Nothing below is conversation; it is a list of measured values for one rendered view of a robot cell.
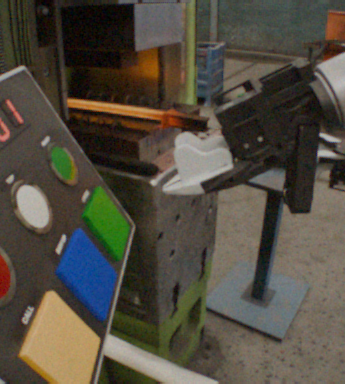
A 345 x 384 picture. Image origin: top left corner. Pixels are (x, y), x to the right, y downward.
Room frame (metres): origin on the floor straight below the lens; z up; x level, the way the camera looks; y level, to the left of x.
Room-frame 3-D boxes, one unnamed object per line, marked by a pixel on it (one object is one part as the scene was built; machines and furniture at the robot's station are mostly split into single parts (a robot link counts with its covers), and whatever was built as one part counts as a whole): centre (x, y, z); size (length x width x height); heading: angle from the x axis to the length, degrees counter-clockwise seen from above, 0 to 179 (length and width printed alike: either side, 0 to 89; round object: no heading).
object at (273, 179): (1.28, -0.41, 0.68); 0.40 x 0.30 x 0.02; 146
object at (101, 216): (0.40, 0.09, 1.01); 0.07 x 0.05 x 0.07; 176
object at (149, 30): (0.94, 0.21, 1.22); 0.42 x 0.20 x 0.10; 61
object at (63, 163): (0.41, 0.13, 1.09); 0.05 x 0.03 x 0.04; 151
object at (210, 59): (5.03, -0.03, 0.36); 1.20 x 0.80 x 0.72; 70
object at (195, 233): (1.00, 0.19, 0.69); 0.56 x 0.38 x 0.45; 61
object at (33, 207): (0.31, 0.14, 1.09); 0.05 x 0.03 x 0.04; 151
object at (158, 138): (0.94, 0.21, 0.96); 0.42 x 0.20 x 0.09; 61
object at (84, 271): (0.30, 0.09, 1.01); 0.07 x 0.05 x 0.07; 176
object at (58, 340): (0.20, 0.10, 1.01); 0.07 x 0.05 x 0.07; 176
